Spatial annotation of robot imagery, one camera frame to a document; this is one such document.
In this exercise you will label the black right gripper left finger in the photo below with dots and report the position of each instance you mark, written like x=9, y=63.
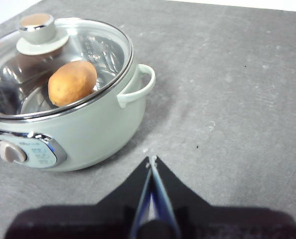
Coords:
x=88, y=221

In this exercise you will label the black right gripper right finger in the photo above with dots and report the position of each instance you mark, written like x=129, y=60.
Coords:
x=225, y=224

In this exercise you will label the brown potato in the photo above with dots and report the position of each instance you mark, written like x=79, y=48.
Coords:
x=72, y=83

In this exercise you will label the glass lid with green knob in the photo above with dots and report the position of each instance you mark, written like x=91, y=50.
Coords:
x=38, y=32

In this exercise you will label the pale green electric pot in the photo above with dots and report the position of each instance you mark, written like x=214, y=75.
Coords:
x=100, y=134

